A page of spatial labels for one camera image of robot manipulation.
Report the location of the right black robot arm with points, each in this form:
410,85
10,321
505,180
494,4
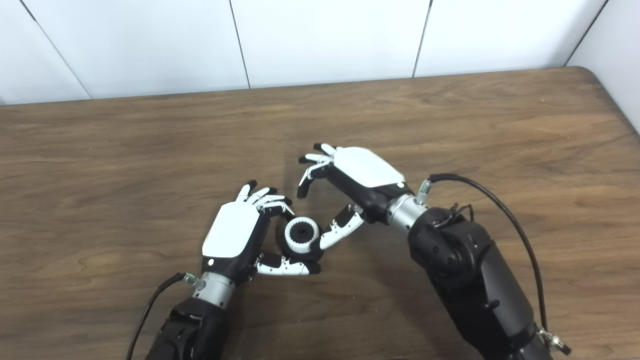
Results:
470,275

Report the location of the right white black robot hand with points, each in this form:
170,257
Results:
367,170

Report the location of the round black plastic part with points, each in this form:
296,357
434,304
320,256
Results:
302,233

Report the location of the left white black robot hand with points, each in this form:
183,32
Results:
230,230

